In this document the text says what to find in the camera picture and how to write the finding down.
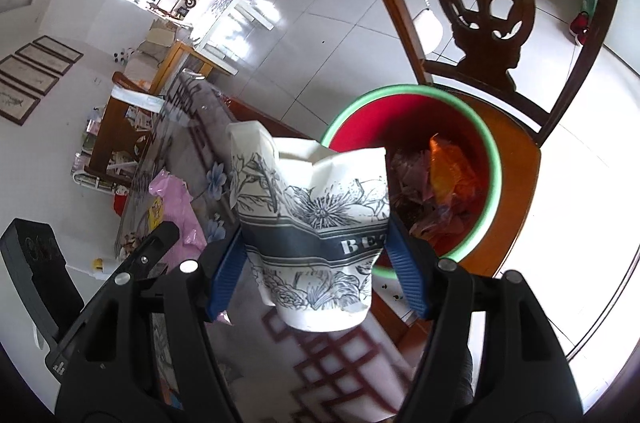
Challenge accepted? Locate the white plastic tag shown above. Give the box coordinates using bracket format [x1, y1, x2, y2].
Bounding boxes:
[412, 8, 444, 54]

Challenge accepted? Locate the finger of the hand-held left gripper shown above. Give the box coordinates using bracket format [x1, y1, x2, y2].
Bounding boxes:
[117, 223, 181, 279]

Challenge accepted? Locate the orange snack packet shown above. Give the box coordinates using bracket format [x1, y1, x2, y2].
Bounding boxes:
[429, 134, 483, 204]

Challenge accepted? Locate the white table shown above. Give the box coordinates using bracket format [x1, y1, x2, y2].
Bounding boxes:
[190, 0, 276, 76]

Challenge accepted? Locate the wooden desk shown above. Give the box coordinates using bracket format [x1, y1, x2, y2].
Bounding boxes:
[90, 42, 236, 176]

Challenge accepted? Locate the glass-topped patterned table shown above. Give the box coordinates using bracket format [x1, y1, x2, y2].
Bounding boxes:
[115, 76, 416, 423]

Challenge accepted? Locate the carved back wooden chair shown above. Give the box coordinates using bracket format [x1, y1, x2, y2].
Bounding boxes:
[345, 0, 626, 354]

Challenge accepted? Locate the cardboard box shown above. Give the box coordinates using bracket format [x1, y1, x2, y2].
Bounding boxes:
[147, 20, 178, 49]

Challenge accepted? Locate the red basin with green rim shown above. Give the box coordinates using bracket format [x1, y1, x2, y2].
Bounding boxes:
[320, 84, 503, 280]

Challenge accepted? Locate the floral white paper cup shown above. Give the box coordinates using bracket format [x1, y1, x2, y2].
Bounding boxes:
[226, 120, 391, 333]

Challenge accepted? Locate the pink plastic packet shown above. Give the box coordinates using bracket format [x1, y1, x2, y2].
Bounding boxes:
[390, 150, 441, 224]

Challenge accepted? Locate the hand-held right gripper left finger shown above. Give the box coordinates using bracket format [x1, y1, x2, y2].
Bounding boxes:
[52, 223, 248, 423]

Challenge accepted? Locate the pink plastic bag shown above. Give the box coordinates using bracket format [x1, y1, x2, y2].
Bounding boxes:
[147, 170, 208, 249]

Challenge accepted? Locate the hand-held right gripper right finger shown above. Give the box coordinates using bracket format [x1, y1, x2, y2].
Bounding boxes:
[385, 218, 583, 423]

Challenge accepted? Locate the dark framed wall picture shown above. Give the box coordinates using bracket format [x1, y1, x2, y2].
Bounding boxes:
[35, 36, 83, 64]
[0, 56, 58, 94]
[15, 43, 71, 76]
[0, 78, 41, 125]

